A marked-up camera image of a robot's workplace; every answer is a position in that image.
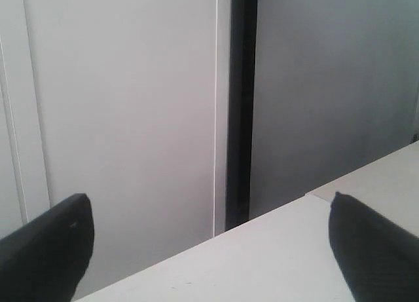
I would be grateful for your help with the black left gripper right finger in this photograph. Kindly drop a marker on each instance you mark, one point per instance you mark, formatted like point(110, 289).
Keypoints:
point(377, 258)

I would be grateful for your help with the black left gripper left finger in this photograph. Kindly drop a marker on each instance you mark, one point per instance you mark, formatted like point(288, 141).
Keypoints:
point(46, 259)

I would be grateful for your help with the black vertical post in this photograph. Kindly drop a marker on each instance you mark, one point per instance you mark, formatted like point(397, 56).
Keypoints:
point(243, 33)

